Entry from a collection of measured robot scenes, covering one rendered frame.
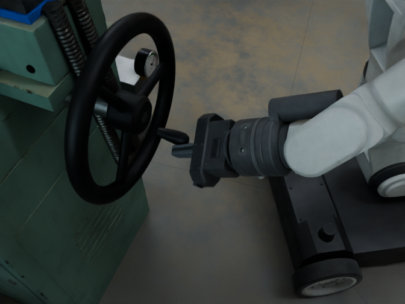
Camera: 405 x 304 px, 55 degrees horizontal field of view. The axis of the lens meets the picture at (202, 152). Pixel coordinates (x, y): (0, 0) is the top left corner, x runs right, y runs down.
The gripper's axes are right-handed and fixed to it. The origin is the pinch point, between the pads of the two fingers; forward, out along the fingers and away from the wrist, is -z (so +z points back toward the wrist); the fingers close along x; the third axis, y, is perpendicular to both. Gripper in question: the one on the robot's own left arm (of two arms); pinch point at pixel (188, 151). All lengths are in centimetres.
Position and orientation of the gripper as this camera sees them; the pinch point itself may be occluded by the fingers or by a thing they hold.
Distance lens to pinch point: 66.5
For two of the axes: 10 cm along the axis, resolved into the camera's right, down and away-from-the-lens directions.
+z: 8.0, -0.4, -6.0
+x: 1.4, -9.5, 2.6
